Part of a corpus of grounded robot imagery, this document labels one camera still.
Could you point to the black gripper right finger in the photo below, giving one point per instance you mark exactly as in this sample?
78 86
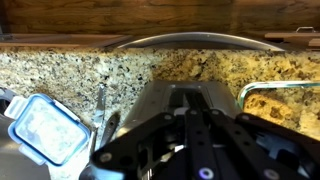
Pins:
253 146

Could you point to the stainless steel two-slot toaster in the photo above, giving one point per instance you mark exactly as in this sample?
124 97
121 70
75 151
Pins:
156 100

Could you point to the silver table knife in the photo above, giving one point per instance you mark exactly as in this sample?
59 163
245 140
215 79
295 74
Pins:
99 106

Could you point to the wooden drawer fronts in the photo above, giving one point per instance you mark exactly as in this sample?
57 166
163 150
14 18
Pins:
60 39

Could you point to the clear glass food container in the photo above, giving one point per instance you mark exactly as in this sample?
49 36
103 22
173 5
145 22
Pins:
266 87

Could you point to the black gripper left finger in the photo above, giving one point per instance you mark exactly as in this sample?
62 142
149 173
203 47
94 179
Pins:
196 143

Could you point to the stainless steel sink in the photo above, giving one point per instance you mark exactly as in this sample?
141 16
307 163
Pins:
16 160

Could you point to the blue-rimmed clear plastic lid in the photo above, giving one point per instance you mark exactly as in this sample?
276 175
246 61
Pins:
46 130

